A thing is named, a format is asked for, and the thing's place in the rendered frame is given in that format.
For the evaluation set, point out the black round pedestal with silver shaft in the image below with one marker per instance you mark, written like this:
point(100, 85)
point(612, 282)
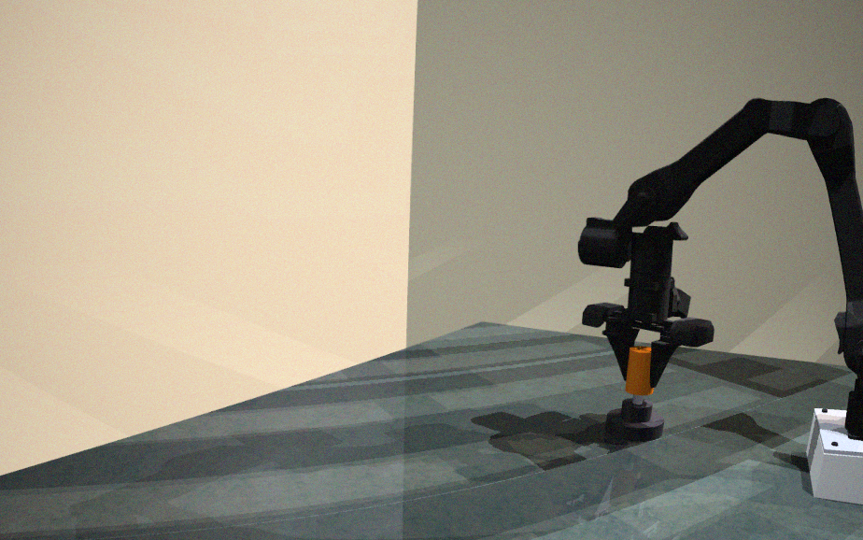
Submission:
point(635, 421)

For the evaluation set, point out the orange cylinder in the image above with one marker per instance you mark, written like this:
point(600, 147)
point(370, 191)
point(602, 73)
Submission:
point(638, 372)

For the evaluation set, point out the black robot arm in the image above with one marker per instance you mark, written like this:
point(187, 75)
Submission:
point(659, 195)

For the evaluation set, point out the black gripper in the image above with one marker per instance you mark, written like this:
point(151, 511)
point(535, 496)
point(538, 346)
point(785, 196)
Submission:
point(648, 303)

